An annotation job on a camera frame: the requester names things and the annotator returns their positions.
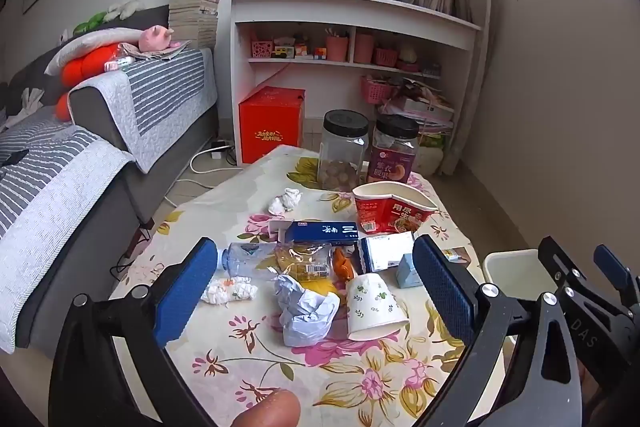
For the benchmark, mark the small pink basket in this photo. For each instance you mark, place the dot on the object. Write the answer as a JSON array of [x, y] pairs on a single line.
[[386, 57]]

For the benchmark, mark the pink slatted basket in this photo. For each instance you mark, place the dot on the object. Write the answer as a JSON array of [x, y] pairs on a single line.
[[375, 91]]

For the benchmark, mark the white bookshelf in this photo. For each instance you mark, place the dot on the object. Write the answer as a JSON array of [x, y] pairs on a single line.
[[350, 12]]

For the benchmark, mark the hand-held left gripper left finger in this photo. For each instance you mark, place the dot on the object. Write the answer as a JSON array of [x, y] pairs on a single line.
[[187, 292]]

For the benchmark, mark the green tissue pack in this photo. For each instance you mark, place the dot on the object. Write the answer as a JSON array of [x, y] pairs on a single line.
[[432, 141]]

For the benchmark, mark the orange cushion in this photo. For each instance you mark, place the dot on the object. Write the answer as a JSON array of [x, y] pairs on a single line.
[[87, 64]]

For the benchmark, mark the grey sofa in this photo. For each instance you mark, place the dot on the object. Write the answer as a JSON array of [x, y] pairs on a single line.
[[192, 132]]

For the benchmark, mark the small printed packet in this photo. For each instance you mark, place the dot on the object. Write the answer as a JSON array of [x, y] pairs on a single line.
[[456, 253]]

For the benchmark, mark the striped grey seat blanket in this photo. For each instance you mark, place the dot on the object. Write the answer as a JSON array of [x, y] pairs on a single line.
[[55, 207]]

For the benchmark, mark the green plush toy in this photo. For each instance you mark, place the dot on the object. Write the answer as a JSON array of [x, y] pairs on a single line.
[[87, 24]]

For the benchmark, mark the person's left hand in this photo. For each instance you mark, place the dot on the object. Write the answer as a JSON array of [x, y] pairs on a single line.
[[270, 412]]

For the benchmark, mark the clear nut jar black lid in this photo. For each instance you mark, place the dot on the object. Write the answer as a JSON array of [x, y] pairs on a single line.
[[342, 147]]

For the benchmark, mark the floral tablecloth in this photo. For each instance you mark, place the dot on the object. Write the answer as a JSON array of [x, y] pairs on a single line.
[[240, 357]]

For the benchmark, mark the pink pen cup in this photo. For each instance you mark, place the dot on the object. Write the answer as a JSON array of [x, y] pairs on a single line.
[[336, 49]]

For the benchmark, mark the white power strip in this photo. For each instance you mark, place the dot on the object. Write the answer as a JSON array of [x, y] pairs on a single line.
[[220, 152]]

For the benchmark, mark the purple label jar black lid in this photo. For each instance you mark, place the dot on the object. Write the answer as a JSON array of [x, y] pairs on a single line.
[[392, 152]]

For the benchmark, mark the white plush toy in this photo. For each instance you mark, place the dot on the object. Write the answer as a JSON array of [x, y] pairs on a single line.
[[122, 8]]

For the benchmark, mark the small light blue box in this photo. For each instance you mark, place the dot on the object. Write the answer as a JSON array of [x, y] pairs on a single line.
[[410, 274]]

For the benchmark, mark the white pillow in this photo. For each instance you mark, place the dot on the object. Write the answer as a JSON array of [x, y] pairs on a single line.
[[90, 42]]

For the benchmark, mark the yellow snack wrapper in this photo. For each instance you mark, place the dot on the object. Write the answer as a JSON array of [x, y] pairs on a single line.
[[305, 264]]

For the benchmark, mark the white plastic trash bin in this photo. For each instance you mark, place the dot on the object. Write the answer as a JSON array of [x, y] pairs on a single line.
[[510, 269]]

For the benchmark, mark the pink perforated basket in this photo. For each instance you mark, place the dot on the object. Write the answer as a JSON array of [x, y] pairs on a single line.
[[261, 50]]

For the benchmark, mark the striped grey armrest blanket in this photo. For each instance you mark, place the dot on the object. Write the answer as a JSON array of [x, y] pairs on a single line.
[[160, 92]]

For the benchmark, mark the orange snack wrapper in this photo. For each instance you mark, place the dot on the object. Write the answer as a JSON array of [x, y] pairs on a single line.
[[342, 264]]

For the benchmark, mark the orange stained tissue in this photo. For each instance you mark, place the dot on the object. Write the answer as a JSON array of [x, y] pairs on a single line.
[[230, 291]]

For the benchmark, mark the floral print paper cup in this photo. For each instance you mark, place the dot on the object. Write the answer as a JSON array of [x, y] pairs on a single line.
[[372, 307]]

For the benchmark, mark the pink box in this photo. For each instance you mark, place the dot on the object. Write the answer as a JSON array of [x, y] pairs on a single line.
[[407, 67]]

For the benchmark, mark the pale curtain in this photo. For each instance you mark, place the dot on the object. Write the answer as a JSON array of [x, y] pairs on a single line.
[[475, 32]]

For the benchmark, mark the stack of papers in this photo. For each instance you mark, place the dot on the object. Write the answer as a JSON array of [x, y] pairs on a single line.
[[420, 107]]

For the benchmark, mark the black remote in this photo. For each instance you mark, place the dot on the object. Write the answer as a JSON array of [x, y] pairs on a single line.
[[14, 158]]

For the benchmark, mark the red gift box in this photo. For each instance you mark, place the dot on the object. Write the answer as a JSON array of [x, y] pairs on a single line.
[[270, 122]]

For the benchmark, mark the pink plush pig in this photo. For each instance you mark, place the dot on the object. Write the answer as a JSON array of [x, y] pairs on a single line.
[[152, 38]]

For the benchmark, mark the red instant noodle cup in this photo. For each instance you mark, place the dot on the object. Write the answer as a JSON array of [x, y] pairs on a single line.
[[385, 212]]

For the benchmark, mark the cream plush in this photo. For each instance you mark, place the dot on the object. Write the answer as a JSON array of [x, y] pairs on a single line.
[[407, 53]]

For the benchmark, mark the stack of books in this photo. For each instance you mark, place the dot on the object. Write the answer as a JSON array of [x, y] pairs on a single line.
[[192, 14]]

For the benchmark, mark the blue cardboard box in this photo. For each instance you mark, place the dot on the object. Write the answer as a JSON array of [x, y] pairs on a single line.
[[320, 231]]

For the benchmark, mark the white blue carton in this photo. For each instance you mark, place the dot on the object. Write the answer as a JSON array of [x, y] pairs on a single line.
[[385, 252]]

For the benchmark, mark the white blue paper ball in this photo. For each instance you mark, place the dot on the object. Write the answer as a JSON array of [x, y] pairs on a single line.
[[305, 312]]

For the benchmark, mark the white tissue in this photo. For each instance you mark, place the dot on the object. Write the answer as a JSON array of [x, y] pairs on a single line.
[[285, 201]]

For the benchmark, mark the white fluffy bag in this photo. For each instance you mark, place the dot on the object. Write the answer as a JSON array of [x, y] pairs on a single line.
[[429, 159]]

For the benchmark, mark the crushed clear plastic bottle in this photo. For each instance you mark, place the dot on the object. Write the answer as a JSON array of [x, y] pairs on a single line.
[[245, 257]]

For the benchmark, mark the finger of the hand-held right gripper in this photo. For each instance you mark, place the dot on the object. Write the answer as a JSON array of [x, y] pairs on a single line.
[[555, 257], [612, 264]]

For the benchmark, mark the yellow toy car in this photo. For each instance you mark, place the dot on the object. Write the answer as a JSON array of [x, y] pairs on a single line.
[[283, 52]]

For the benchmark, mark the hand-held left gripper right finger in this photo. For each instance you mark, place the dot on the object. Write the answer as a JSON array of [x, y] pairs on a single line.
[[442, 292]]

